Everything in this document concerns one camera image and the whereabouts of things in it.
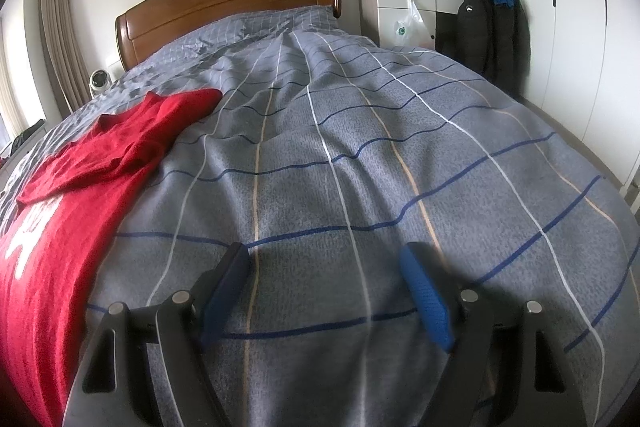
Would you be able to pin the small white fan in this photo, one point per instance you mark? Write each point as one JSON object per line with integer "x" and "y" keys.
{"x": 100, "y": 83}

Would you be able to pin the dark jacket with blue lining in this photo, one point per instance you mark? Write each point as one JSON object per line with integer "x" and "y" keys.
{"x": 480, "y": 32}

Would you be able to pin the bed with grey checked duvet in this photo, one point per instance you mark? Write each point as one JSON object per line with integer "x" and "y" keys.
{"x": 350, "y": 157}

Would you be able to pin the brown wooden headboard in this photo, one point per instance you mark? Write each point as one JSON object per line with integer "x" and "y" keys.
{"x": 225, "y": 2}

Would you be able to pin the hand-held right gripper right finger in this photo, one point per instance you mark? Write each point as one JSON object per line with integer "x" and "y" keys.
{"x": 427, "y": 302}

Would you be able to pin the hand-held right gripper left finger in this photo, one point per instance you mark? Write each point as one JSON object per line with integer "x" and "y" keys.
{"x": 225, "y": 302}

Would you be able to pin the white wardrobe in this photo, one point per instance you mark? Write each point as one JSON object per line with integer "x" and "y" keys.
{"x": 575, "y": 32}

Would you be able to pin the white plastic bag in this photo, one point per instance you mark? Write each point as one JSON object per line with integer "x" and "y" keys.
{"x": 411, "y": 29}

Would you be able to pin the white dresser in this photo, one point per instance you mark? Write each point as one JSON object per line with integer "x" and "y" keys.
{"x": 387, "y": 7}

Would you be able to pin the beige curtain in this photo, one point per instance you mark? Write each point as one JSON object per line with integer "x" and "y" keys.
{"x": 62, "y": 37}

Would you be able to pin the red knitted sweater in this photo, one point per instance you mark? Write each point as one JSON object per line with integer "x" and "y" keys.
{"x": 60, "y": 282}

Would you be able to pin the dark clothes pile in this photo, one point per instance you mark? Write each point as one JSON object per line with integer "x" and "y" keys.
{"x": 27, "y": 133}

